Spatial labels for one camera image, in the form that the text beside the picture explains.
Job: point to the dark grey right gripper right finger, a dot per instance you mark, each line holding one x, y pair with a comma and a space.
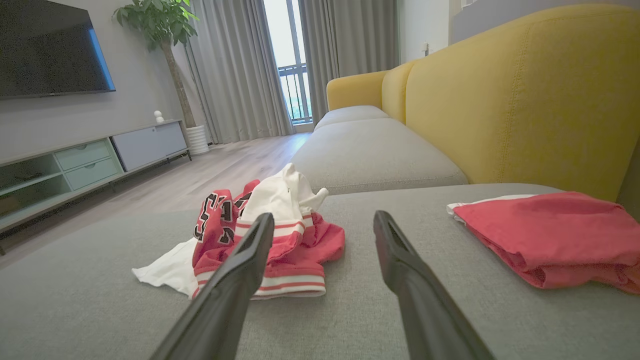
425, 310

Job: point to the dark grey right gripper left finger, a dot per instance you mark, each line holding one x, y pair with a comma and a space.
225, 310

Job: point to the red and white jersey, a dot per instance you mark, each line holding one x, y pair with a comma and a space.
300, 245

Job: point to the red shorts with white stripes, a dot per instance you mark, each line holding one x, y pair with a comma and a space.
550, 235

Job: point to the yellow grey sofa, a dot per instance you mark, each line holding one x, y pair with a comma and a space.
350, 325

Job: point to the white ribbed plant pot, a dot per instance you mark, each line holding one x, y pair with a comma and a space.
197, 140

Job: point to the grey cabinet door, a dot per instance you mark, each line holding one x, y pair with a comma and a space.
150, 145

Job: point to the pale green cabinet drawer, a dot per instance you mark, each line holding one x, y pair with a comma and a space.
82, 154
92, 173

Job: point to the small white figurine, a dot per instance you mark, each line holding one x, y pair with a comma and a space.
158, 117

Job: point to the small grey sofa seat cushion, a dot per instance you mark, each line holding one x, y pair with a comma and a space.
350, 114

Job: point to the narrow yellow sofa backrest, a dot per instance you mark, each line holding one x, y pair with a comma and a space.
395, 90

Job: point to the long grey TV cabinet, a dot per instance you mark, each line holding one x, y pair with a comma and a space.
30, 200

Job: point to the yellow sofa armrest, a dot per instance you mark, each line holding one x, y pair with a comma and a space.
355, 90

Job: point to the wide grey curtain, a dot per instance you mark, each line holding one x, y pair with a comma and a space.
235, 70

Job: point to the wide yellow sofa backrest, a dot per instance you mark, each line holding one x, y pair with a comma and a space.
525, 90

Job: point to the glass balcony door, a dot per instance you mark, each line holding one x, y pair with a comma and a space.
290, 60

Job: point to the narrow grey curtain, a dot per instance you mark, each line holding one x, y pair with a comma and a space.
350, 45

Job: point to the green potted tree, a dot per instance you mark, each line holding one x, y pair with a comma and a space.
160, 22

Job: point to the black flat screen television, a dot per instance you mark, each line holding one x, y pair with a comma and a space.
45, 45

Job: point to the small wall switch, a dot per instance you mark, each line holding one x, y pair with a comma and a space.
426, 49

